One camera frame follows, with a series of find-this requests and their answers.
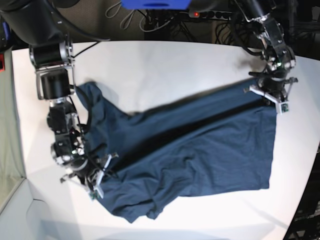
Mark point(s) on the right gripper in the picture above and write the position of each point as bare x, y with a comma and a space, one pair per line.
89, 172

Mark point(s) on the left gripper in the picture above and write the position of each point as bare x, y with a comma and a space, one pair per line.
272, 90

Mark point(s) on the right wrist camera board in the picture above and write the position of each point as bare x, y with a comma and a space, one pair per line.
93, 195

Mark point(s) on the dark blue t-shirt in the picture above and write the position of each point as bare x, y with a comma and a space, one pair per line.
217, 143

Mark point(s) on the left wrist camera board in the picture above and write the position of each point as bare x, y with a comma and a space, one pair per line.
282, 108

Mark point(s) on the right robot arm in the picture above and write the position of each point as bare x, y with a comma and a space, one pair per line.
51, 54

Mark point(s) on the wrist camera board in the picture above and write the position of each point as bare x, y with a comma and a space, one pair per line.
282, 108
93, 195

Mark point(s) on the blue cylinder at left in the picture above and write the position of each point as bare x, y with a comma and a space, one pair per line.
6, 30

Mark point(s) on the black power strip red light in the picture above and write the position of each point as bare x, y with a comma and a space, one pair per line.
211, 15

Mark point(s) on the blue overhead box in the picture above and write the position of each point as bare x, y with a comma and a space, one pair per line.
156, 4

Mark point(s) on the red box at left edge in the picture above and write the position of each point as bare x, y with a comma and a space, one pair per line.
2, 62

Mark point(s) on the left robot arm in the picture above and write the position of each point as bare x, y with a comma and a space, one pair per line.
278, 56

